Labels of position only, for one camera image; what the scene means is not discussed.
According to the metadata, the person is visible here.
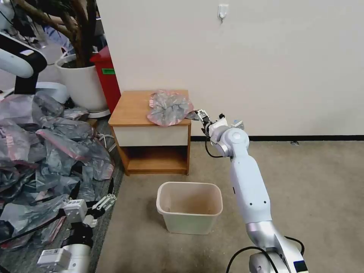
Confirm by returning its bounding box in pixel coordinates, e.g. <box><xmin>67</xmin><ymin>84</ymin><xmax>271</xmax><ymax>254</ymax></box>
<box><xmin>39</xmin><ymin>14</ymin><xmax>78</xmax><ymax>49</ymax></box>

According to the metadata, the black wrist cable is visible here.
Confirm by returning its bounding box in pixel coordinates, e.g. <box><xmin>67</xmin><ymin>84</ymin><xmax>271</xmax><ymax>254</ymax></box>
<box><xmin>204</xmin><ymin>138</ymin><xmax>231</xmax><ymax>158</ymax></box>
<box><xmin>0</xmin><ymin>215</ymin><xmax>67</xmax><ymax>246</ymax></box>

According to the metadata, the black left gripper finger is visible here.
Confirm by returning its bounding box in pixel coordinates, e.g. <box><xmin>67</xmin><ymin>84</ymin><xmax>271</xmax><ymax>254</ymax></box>
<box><xmin>68</xmin><ymin>180</ymin><xmax>82</xmax><ymax>203</ymax></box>
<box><xmin>91</xmin><ymin>177</ymin><xmax>118</xmax><ymax>213</ymax></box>

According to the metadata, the beige plastic trash can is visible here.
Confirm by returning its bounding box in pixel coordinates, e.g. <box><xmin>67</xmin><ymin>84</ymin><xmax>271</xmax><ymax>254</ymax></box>
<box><xmin>156</xmin><ymin>182</ymin><xmax>223</xmax><ymax>235</ymax></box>

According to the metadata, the red box with green label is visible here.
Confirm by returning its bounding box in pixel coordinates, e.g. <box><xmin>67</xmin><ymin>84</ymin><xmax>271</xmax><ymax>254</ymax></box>
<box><xmin>89</xmin><ymin>45</ymin><xmax>122</xmax><ymax>115</ymax></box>

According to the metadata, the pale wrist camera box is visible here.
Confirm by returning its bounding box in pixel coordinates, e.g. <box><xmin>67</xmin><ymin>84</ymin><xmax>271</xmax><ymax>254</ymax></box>
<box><xmin>212</xmin><ymin>114</ymin><xmax>229</xmax><ymax>129</ymax></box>
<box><xmin>63</xmin><ymin>199</ymin><xmax>88</xmax><ymax>224</ymax></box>

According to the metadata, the white floor cable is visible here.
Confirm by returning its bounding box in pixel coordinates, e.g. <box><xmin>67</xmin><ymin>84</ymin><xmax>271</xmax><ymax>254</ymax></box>
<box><xmin>96</xmin><ymin>133</ymin><xmax>118</xmax><ymax>153</ymax></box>

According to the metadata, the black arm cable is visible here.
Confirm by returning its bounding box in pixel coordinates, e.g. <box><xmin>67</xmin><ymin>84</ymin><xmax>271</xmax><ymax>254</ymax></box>
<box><xmin>227</xmin><ymin>235</ymin><xmax>305</xmax><ymax>273</ymax></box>

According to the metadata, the white pot saucer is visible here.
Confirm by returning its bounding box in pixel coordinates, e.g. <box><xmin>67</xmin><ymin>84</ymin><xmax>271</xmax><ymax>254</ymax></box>
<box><xmin>85</xmin><ymin>107</ymin><xmax>112</xmax><ymax>119</ymax></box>

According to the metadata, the wooden bedside table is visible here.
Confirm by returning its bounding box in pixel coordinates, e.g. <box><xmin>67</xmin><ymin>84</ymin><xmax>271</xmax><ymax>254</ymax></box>
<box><xmin>108</xmin><ymin>90</ymin><xmax>192</xmax><ymax>177</ymax></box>

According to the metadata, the brown potted tree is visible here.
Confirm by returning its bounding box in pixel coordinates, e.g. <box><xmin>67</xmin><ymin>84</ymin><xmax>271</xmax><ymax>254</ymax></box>
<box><xmin>13</xmin><ymin>0</ymin><xmax>99</xmax><ymax>68</ymax></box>

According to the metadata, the white round plant pot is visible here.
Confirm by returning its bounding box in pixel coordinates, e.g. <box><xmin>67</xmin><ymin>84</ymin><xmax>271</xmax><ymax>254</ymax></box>
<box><xmin>54</xmin><ymin>52</ymin><xmax>110</xmax><ymax>112</ymax></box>

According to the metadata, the grey pink garbage bag pile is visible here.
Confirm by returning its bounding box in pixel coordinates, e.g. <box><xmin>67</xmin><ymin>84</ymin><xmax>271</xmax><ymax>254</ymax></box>
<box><xmin>0</xmin><ymin>90</ymin><xmax>115</xmax><ymax>251</ymax></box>

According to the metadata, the pale curved robot part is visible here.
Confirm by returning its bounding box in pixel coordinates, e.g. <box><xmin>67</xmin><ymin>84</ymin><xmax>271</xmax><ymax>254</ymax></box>
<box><xmin>36</xmin><ymin>82</ymin><xmax>69</xmax><ymax>104</ymax></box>

